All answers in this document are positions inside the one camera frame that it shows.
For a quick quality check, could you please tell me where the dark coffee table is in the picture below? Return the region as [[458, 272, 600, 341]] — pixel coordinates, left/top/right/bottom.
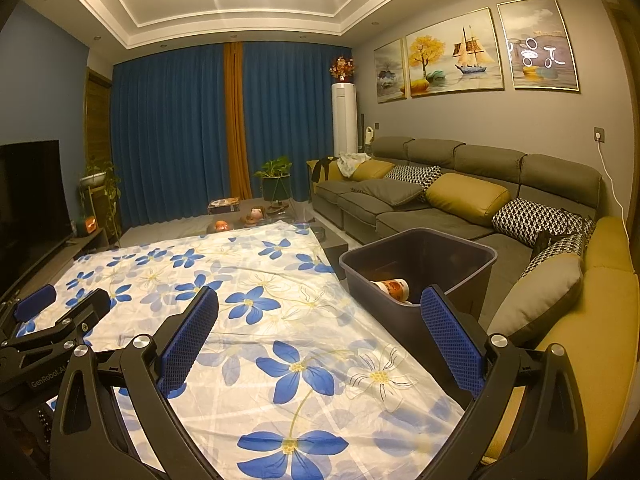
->
[[206, 198, 348, 280]]

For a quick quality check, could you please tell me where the dark grey trash bin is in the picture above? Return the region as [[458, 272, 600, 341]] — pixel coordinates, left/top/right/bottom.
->
[[340, 228, 498, 406]]

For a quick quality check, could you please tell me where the white cloth on sofa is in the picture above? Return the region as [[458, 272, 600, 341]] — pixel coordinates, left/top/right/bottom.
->
[[336, 153, 370, 179]]

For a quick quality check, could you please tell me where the white charging cable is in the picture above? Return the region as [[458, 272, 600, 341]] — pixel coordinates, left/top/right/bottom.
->
[[596, 138, 633, 241]]

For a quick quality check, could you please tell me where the sailboat tree painting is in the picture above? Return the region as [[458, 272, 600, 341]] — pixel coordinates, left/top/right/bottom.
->
[[405, 6, 504, 98]]

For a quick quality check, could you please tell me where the box on coffee table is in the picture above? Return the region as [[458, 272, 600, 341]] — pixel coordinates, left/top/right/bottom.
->
[[207, 197, 241, 214]]

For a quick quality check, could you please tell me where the orange lantern ornament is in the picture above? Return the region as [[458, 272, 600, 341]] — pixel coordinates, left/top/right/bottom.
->
[[77, 216, 99, 236]]

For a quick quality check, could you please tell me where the grey flat cushion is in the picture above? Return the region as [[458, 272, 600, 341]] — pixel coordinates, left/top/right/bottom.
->
[[352, 179, 424, 207]]

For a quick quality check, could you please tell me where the brown wooden door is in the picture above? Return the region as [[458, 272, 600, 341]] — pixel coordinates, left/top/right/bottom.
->
[[602, 0, 639, 266]]

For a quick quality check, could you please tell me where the near patterned cushion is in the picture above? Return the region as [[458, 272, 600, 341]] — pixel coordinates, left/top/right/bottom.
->
[[491, 198, 594, 247]]

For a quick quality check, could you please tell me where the grey square cushion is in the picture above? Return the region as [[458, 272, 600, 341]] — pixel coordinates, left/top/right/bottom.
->
[[487, 252, 584, 349]]

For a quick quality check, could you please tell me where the right cloudy painting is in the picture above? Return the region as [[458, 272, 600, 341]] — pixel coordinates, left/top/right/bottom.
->
[[497, 0, 580, 92]]

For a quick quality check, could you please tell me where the black flat television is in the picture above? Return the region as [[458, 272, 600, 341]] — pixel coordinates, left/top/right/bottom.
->
[[0, 140, 72, 295]]

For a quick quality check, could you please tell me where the orange centre curtain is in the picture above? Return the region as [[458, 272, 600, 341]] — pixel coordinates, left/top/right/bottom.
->
[[222, 42, 253, 200]]

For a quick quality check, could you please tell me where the red gold flower ornament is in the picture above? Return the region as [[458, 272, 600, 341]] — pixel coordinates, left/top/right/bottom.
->
[[329, 55, 355, 82]]

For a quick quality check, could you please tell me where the white orange paper cup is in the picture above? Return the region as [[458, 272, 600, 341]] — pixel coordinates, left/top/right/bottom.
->
[[372, 278, 410, 304]]

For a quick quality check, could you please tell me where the plant on wooden stand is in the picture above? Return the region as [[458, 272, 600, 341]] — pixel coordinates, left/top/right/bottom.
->
[[79, 156, 122, 245]]

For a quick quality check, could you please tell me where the far patterned cushion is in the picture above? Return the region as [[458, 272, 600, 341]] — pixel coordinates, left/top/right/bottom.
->
[[384, 165, 442, 190]]

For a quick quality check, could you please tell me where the blue window curtain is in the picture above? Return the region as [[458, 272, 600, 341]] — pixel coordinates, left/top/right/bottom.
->
[[111, 41, 352, 228]]

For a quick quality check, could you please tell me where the wall power socket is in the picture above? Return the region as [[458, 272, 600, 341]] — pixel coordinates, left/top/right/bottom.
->
[[593, 127, 604, 143]]

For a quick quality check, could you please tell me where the mustard cushion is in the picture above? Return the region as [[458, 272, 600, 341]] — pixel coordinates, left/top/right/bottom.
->
[[350, 158, 395, 182], [426, 174, 511, 226]]

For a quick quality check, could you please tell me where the patterned cushion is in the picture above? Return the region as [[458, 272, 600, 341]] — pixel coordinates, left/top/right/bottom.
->
[[491, 198, 594, 247], [384, 165, 442, 190], [522, 233, 587, 278]]

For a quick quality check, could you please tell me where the grey sectional sofa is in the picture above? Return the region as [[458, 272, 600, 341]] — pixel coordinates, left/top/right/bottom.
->
[[308, 136, 639, 477]]

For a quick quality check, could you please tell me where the potted green plant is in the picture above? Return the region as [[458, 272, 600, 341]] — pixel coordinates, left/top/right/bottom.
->
[[254, 155, 292, 203]]

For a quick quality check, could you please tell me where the far mustard cushion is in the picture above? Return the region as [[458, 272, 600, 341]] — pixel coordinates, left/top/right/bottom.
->
[[350, 158, 395, 182]]

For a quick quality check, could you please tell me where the left landscape painting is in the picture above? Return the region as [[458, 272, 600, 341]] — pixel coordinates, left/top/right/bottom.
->
[[373, 38, 406, 103]]

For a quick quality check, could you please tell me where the grey tv cabinet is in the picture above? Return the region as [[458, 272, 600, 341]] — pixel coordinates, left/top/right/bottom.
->
[[10, 228, 110, 299]]

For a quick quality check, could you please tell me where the white standing air conditioner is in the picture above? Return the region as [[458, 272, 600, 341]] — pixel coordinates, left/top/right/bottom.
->
[[331, 82, 358, 156]]

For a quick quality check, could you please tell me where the near mustard cushion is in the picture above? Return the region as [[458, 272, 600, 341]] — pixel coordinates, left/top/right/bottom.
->
[[426, 174, 511, 226]]

